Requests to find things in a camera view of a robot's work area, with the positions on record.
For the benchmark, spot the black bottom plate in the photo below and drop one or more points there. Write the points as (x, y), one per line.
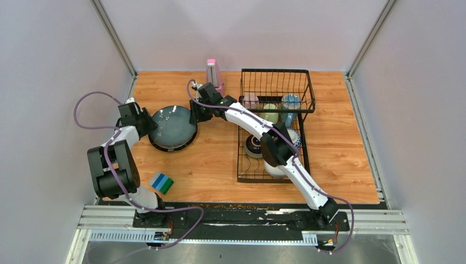
(173, 137)

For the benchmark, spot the white patterned bowl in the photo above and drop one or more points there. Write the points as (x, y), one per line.
(274, 172)

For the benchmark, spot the black gold patterned bowl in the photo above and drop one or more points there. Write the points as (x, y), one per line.
(252, 148)

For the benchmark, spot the blue green striped block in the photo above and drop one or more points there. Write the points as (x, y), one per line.
(161, 182)

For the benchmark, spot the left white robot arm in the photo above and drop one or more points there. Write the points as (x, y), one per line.
(113, 169)

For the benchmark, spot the pink metronome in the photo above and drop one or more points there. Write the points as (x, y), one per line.
(213, 75)

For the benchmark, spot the dark blue floral plate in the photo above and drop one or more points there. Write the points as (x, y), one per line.
(172, 115)

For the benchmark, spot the green handled cream mug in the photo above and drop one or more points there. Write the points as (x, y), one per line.
(270, 116)

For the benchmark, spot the red patterned bowl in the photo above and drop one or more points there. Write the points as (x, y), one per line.
(295, 137)

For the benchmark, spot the black wire dish rack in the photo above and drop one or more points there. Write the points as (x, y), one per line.
(270, 85)

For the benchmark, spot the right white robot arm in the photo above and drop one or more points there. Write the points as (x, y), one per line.
(275, 143)

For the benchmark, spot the pink mug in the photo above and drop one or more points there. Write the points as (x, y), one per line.
(250, 101)

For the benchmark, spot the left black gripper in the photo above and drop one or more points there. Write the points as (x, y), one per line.
(153, 124)

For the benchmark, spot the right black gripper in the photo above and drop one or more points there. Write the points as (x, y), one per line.
(196, 115)

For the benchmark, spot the blue mug yellow inside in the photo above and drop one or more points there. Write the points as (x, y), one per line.
(290, 103)

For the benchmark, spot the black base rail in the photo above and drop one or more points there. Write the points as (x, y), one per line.
(241, 221)

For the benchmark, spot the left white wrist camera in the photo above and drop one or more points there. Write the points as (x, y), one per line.
(130, 101)

